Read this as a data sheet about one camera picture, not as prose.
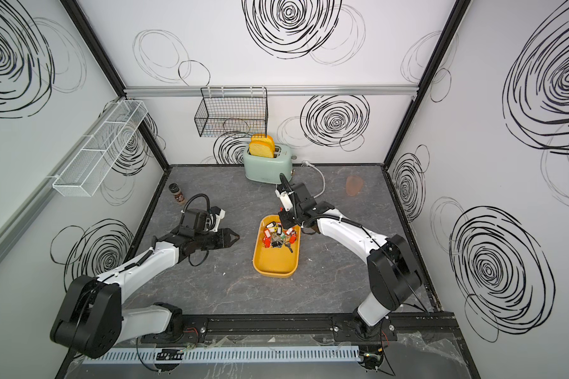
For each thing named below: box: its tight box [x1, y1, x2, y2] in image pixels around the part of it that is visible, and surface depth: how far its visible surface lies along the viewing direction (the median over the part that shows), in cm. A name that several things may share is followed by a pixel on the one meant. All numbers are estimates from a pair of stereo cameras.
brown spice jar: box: [168, 182, 187, 206], surface depth 103 cm
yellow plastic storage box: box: [252, 214, 302, 278], surface depth 91 cm
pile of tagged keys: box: [262, 221, 298, 254], surface depth 96 cm
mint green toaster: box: [243, 144, 294, 184], surface depth 106 cm
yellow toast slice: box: [248, 133, 276, 158], surface depth 104 cm
